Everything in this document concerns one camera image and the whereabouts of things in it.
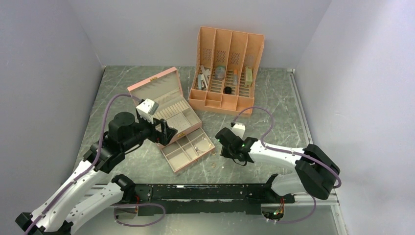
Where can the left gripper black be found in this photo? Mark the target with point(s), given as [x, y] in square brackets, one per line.
[164, 136]

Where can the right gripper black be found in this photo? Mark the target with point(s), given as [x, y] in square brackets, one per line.
[224, 153]

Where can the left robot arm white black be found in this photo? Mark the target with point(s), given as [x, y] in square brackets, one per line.
[64, 212]

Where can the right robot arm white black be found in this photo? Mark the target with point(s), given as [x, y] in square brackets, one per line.
[312, 171]

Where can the pink jewelry box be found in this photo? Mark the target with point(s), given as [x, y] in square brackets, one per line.
[191, 142]

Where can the black round cap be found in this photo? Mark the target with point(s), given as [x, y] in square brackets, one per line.
[227, 90]

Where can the grey stapler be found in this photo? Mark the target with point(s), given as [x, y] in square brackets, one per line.
[203, 78]

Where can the orange capped tube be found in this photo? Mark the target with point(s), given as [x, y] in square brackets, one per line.
[235, 77]

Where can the green rectangular box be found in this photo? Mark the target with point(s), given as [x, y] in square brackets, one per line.
[248, 76]

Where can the clear tape roll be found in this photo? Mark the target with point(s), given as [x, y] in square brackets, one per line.
[220, 72]

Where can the orange desk file organizer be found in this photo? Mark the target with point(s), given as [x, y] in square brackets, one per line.
[233, 50]

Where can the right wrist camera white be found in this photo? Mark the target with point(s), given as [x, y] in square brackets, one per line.
[238, 129]

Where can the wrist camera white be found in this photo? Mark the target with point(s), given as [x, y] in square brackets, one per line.
[238, 129]
[146, 109]

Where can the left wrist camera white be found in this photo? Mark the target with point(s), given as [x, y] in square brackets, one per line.
[146, 109]

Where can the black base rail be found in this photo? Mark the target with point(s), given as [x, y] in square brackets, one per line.
[205, 198]

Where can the aluminium frame rail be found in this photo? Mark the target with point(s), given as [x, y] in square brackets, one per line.
[305, 198]

